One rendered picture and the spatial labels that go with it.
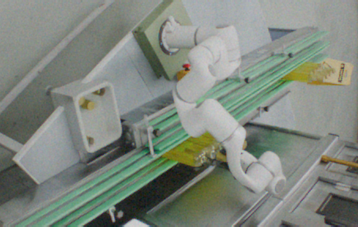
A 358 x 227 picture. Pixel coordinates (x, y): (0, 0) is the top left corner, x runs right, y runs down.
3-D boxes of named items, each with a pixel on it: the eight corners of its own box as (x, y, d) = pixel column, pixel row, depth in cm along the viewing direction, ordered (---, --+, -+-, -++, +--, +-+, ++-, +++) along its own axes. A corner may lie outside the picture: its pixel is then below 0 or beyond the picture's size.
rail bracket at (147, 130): (136, 154, 151) (160, 161, 143) (128, 113, 145) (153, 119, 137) (143, 150, 153) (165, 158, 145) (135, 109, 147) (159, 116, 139)
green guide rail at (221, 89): (141, 128, 151) (156, 133, 146) (141, 126, 151) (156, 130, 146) (319, 31, 266) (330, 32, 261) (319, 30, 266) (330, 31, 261)
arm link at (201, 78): (182, 58, 137) (160, 74, 127) (206, 35, 128) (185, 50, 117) (208, 88, 138) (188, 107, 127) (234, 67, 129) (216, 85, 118)
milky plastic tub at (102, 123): (75, 150, 145) (88, 155, 139) (61, 93, 136) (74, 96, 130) (109, 131, 156) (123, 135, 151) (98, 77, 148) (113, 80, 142)
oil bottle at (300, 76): (279, 79, 230) (322, 85, 212) (278, 69, 228) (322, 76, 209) (283, 76, 234) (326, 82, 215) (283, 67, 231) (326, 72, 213)
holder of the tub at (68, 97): (78, 161, 147) (90, 166, 142) (61, 94, 137) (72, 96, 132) (111, 143, 159) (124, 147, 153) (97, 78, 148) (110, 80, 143)
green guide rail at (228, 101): (144, 146, 154) (159, 150, 149) (144, 143, 154) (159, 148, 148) (319, 42, 269) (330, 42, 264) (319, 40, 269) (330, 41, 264)
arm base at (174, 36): (154, 26, 155) (184, 26, 145) (172, 10, 161) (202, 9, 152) (168, 57, 164) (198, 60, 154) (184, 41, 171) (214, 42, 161)
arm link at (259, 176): (232, 123, 127) (274, 166, 130) (206, 153, 125) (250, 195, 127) (242, 121, 119) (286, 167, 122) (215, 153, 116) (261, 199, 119)
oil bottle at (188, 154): (158, 156, 162) (199, 169, 148) (156, 143, 159) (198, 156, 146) (168, 150, 165) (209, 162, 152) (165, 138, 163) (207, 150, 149)
